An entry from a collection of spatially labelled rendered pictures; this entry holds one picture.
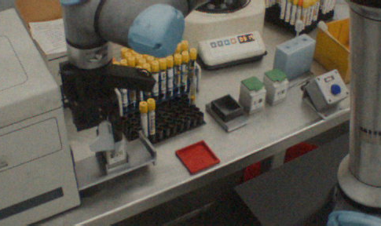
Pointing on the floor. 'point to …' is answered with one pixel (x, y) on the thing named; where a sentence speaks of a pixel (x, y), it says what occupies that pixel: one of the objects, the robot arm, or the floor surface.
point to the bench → (151, 190)
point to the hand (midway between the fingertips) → (111, 140)
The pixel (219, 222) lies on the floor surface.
